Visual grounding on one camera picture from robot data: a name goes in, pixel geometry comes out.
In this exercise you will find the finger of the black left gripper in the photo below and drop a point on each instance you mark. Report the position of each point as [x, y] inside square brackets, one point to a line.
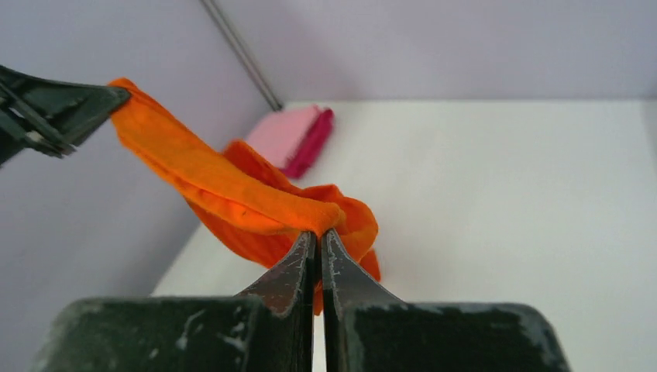
[52, 117]

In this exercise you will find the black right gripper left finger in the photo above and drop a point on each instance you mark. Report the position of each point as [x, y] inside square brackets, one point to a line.
[265, 327]

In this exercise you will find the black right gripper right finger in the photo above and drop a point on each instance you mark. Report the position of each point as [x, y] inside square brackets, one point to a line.
[367, 328]

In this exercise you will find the orange t shirt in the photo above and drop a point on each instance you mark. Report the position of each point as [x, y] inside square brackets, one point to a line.
[243, 200]

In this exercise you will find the pink folded t shirt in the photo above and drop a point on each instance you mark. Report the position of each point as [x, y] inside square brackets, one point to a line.
[277, 136]

